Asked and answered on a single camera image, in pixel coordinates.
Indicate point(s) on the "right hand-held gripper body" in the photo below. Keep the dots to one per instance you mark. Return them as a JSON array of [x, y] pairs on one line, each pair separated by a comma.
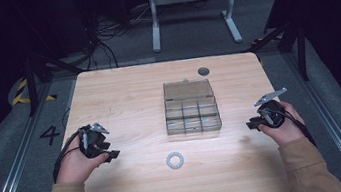
[[271, 112]]

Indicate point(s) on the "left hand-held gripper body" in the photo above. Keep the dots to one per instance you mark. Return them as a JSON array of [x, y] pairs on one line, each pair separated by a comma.
[[92, 144]]

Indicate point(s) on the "person's right hand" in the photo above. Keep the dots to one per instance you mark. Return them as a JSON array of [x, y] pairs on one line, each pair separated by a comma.
[[286, 132]]

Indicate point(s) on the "person's left hand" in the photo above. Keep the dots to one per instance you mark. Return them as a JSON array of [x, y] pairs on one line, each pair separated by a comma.
[[75, 166]]

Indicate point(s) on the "clear plastic compartment box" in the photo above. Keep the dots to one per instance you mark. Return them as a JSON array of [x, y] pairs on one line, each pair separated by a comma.
[[191, 110]]

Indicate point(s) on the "black metal stand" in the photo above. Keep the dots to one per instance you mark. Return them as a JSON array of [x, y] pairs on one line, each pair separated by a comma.
[[301, 50], [31, 85]]

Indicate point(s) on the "dark round table grommet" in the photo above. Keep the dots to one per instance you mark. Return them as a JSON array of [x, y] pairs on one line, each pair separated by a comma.
[[203, 71]]

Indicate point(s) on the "yellow black hazard tape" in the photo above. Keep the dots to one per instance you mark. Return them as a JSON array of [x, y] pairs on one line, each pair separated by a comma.
[[20, 97]]

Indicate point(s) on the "white metal table frame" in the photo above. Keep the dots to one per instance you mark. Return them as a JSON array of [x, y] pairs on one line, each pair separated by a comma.
[[155, 27]]

